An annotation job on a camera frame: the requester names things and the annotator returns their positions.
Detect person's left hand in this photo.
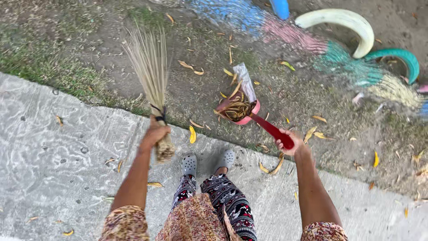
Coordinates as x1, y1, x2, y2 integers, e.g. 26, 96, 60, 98
140, 115, 172, 152

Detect person's right hand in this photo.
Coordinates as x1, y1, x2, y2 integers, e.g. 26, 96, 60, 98
274, 129, 306, 157

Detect straw stick broom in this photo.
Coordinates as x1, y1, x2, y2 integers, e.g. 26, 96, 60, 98
122, 25, 176, 164

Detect red dustpan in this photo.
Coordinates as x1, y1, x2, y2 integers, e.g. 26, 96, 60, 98
214, 96, 295, 150

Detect black broom binding tie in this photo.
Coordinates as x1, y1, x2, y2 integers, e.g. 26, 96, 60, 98
150, 104, 167, 123

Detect scattered yellow fallen leaves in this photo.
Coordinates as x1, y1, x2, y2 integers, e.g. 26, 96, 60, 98
25, 12, 428, 236

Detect grey left clog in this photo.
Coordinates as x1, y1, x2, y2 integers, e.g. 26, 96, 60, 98
181, 154, 198, 177

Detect grey clog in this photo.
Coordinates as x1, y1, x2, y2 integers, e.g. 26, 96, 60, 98
181, 154, 198, 177
214, 149, 237, 172

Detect grey right clog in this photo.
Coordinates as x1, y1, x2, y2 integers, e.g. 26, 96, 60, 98
214, 149, 237, 172

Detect pile of dry leaves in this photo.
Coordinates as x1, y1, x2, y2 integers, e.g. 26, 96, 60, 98
214, 80, 257, 123

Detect clear plastic wrapper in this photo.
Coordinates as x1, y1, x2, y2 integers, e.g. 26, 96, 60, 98
233, 62, 258, 104

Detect floral brown shirt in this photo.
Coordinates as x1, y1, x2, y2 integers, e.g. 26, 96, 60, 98
99, 192, 349, 241

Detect black patterned trousers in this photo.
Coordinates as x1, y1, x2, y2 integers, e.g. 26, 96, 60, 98
171, 173, 258, 241

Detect blue painted tyre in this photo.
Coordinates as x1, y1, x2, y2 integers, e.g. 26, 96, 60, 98
269, 0, 290, 21

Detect cream painted tyre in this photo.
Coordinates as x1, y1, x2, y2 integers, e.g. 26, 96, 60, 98
294, 8, 375, 59

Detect teal painted tyre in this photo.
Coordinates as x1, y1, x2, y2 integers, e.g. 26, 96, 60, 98
364, 48, 420, 85

